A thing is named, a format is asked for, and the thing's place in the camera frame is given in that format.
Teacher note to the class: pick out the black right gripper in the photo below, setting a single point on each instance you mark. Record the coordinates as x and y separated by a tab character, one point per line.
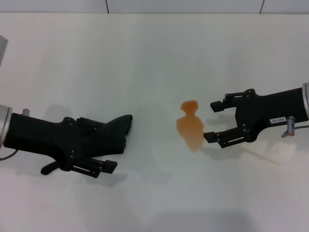
270	108

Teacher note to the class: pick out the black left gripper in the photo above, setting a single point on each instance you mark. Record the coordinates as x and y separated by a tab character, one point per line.
36	135

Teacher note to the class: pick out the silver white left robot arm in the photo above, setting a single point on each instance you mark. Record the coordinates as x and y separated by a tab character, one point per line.
4	125

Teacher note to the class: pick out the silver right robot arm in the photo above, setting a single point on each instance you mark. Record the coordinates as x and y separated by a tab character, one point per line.
306	101

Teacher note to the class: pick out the orange brown liquid stain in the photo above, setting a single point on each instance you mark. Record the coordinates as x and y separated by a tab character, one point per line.
190	128

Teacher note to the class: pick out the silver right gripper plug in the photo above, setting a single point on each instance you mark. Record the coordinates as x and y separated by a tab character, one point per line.
289	125

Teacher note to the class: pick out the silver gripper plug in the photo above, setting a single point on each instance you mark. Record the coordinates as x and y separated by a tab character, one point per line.
289	125
25	111

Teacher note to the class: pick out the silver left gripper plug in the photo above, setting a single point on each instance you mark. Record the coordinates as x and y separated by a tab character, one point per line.
25	111

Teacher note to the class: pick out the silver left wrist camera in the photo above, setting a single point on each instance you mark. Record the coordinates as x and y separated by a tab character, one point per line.
3	48

